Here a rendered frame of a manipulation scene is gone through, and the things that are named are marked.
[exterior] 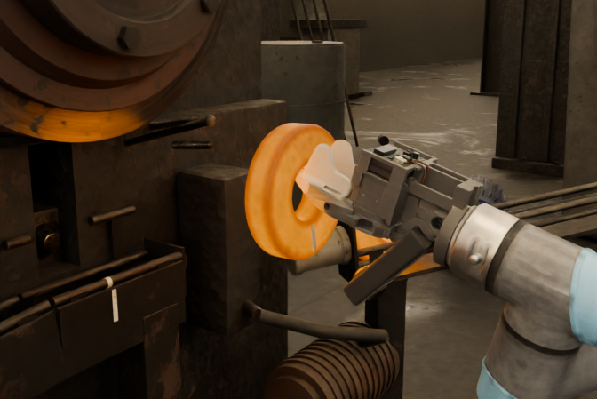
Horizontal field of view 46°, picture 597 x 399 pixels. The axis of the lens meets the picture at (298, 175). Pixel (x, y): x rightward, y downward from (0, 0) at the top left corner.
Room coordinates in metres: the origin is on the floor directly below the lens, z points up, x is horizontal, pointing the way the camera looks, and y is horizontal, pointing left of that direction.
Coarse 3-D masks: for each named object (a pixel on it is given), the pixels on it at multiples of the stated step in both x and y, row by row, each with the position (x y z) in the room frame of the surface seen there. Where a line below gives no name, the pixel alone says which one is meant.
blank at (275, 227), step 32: (288, 128) 0.75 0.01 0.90; (320, 128) 0.77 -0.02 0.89; (256, 160) 0.72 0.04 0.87; (288, 160) 0.72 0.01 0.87; (256, 192) 0.70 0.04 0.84; (288, 192) 0.72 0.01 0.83; (256, 224) 0.70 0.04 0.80; (288, 224) 0.72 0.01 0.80; (320, 224) 0.77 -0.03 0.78; (288, 256) 0.72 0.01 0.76
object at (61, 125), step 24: (216, 24) 0.93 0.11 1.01; (192, 72) 0.89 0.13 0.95; (0, 96) 0.68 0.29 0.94; (168, 96) 0.86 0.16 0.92; (0, 120) 0.68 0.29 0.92; (24, 120) 0.70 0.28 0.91; (48, 120) 0.72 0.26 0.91; (72, 120) 0.74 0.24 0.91; (96, 120) 0.77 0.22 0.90; (120, 120) 0.79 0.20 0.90; (144, 120) 0.82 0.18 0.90
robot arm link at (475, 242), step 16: (480, 208) 0.63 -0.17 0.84; (496, 208) 0.64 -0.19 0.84; (464, 224) 0.62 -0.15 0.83; (480, 224) 0.61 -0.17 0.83; (496, 224) 0.61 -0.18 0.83; (512, 224) 0.61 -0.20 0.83; (464, 240) 0.61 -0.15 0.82; (480, 240) 0.60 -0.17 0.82; (496, 240) 0.60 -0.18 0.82; (448, 256) 0.63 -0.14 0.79; (464, 256) 0.61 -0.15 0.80; (480, 256) 0.60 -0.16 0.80; (464, 272) 0.61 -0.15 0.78; (480, 272) 0.60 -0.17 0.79
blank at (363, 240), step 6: (360, 234) 1.01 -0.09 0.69; (366, 234) 1.02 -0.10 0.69; (360, 240) 1.01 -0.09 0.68; (366, 240) 1.02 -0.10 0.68; (372, 240) 1.02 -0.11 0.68; (378, 240) 1.02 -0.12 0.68; (384, 240) 1.03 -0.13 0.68; (390, 240) 1.04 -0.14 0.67; (360, 246) 1.01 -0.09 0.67; (366, 246) 1.02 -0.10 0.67; (366, 258) 1.02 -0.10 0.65
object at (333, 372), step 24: (288, 360) 0.93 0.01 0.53; (312, 360) 0.92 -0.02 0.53; (336, 360) 0.93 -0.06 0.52; (360, 360) 0.95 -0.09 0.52; (384, 360) 0.98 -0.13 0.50; (288, 384) 0.89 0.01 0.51; (312, 384) 0.88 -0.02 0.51; (336, 384) 0.90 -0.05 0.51; (360, 384) 0.93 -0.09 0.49; (384, 384) 0.98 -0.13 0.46
